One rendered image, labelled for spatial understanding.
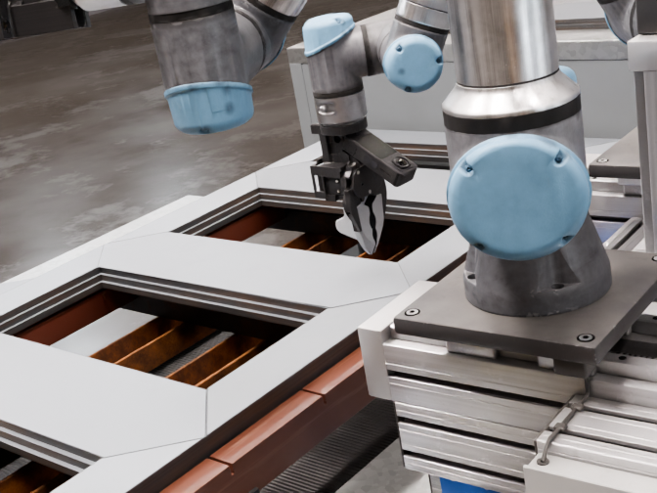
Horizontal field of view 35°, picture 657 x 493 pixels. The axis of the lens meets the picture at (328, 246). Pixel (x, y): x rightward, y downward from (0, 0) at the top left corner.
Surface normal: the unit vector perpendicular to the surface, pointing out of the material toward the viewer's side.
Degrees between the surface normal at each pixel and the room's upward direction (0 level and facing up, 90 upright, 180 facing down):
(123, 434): 0
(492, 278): 72
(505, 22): 90
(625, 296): 0
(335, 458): 0
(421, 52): 90
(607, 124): 90
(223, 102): 92
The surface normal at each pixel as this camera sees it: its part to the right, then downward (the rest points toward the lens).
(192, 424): -0.17, -0.92
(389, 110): -0.62, 0.37
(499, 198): -0.16, 0.50
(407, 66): 0.04, 0.35
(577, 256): 0.43, -0.06
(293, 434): 0.76, 0.11
